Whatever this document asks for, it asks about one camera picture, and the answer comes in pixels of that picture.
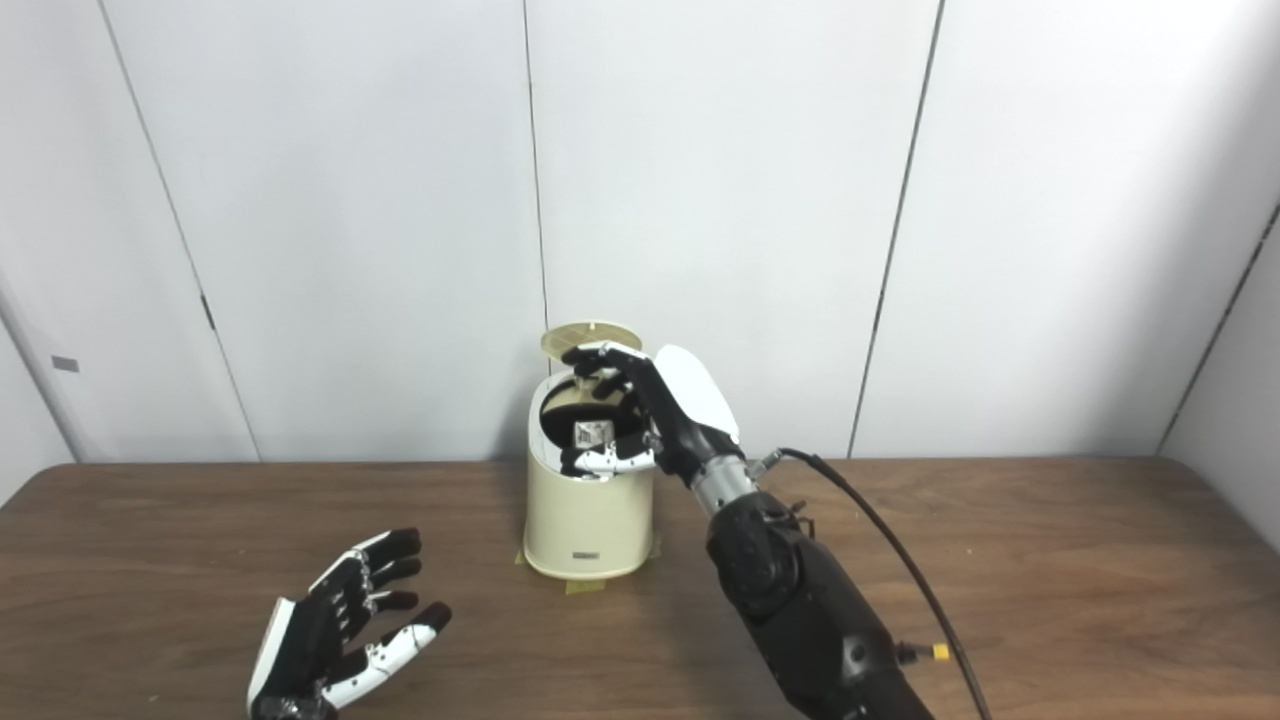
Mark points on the cream-colored round bin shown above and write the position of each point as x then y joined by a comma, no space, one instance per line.
590,520

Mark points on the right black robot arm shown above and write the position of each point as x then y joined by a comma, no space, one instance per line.
800,600

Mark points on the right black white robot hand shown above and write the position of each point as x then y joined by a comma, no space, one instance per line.
690,410

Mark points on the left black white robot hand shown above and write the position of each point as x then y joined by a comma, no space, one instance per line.
310,640

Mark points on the small grey wall label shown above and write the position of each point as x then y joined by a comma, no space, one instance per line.
65,364

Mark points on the white green milk carton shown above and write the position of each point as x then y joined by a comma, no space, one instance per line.
590,433

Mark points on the cream round bin lid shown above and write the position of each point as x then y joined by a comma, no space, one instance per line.
590,331

